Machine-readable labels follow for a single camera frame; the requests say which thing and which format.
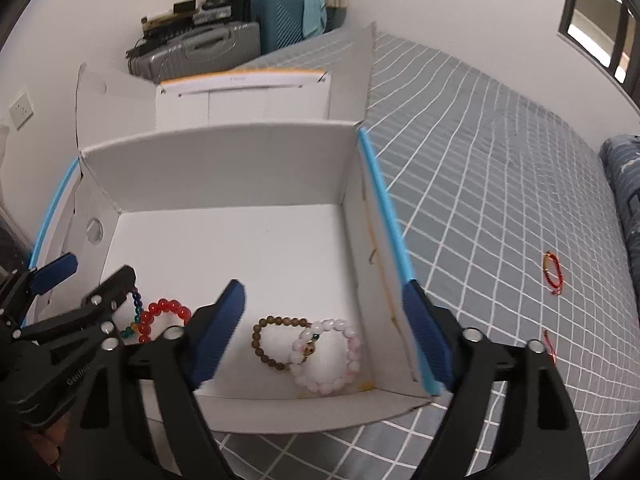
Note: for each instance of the person's left hand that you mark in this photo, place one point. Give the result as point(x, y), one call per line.
point(47, 447)

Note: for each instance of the dark framed window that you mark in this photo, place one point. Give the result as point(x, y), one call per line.
point(600, 20)

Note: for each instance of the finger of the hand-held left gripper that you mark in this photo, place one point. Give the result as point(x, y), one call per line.
point(117, 285)
point(55, 272)

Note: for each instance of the white wall socket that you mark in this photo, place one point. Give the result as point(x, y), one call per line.
point(22, 109)

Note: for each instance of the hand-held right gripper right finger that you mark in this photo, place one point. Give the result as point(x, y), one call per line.
point(430, 335)

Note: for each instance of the grey suitcase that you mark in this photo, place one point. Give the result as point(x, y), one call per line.
point(200, 52)

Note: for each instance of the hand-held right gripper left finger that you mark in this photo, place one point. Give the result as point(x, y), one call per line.
point(215, 335)

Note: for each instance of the blue and yellow cardboard box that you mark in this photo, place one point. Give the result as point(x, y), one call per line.
point(225, 240)

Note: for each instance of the dark clutter on suitcase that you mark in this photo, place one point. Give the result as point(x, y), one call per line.
point(190, 12)

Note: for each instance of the teal suitcase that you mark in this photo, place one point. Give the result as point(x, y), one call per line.
point(277, 20)

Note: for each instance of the teal cloth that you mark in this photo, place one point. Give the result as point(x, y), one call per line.
point(314, 10)

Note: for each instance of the blue letter-print folded quilt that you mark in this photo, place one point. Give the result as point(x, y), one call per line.
point(625, 195)

